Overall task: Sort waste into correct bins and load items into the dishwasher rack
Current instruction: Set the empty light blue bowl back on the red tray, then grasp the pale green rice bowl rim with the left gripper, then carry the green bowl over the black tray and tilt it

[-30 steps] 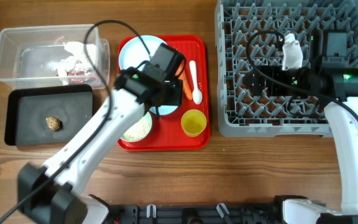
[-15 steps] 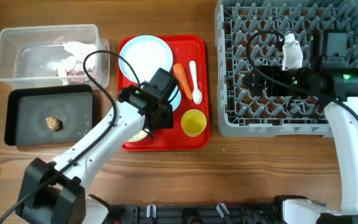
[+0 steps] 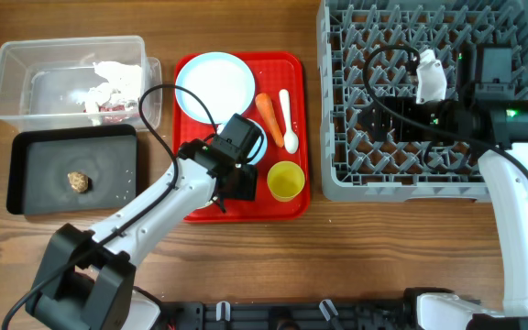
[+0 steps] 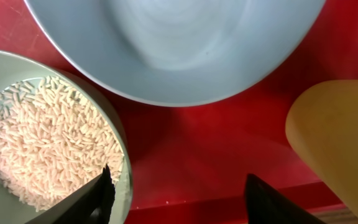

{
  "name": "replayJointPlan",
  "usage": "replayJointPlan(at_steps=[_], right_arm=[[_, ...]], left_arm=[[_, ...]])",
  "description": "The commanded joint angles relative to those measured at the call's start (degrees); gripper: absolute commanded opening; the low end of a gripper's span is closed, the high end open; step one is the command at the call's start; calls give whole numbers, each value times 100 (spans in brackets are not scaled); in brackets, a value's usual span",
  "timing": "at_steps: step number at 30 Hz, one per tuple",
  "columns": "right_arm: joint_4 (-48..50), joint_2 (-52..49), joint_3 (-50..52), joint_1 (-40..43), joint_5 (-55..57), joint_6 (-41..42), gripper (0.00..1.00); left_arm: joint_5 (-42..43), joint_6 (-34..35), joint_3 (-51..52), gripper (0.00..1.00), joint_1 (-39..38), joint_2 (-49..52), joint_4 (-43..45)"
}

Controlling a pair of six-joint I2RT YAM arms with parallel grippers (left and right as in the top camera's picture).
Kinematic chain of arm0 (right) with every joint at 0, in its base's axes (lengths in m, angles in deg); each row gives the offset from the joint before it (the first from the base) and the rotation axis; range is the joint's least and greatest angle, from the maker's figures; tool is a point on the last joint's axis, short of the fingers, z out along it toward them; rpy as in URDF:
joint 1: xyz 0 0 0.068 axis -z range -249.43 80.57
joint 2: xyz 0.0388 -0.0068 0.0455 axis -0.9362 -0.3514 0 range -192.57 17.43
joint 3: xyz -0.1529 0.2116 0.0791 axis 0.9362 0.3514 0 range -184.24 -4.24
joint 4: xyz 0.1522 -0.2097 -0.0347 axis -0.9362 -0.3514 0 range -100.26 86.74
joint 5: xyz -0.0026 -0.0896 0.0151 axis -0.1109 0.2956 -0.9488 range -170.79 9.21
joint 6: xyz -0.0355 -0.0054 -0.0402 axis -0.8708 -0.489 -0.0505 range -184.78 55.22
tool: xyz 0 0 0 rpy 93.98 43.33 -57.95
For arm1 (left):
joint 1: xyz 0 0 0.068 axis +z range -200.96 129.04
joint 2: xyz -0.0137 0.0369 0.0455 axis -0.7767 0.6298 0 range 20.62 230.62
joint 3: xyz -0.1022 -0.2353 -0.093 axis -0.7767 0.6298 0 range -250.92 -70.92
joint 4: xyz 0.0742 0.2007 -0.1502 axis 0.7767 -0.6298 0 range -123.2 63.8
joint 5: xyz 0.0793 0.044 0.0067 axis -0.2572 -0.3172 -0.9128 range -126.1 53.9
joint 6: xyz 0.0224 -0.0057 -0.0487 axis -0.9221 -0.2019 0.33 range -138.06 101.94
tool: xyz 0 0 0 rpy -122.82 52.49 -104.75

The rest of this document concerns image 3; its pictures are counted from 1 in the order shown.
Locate light blue bowl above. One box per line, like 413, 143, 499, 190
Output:
215, 117, 269, 167

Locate yellow plastic cup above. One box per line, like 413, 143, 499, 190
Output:
267, 160, 306, 203

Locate white plastic spoon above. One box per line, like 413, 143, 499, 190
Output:
279, 89, 299, 154

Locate orange carrot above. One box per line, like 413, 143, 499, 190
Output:
255, 93, 284, 148

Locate light blue plate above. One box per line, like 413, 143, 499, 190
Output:
175, 52, 256, 125

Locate brown food lump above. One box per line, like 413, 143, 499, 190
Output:
67, 171, 90, 193

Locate white wrapper waste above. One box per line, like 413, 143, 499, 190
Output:
83, 61, 143, 127

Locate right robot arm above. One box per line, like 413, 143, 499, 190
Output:
369, 44, 528, 329

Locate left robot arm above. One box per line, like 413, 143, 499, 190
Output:
20, 137, 262, 329

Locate grey dishwasher rack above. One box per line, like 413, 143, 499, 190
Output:
316, 0, 528, 202

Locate red serving tray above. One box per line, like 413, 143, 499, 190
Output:
185, 51, 311, 224

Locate black plastic tray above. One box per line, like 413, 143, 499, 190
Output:
6, 124, 138, 215

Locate clear plastic bin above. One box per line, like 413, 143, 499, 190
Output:
0, 36, 162, 131

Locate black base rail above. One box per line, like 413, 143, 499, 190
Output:
152, 300, 419, 330

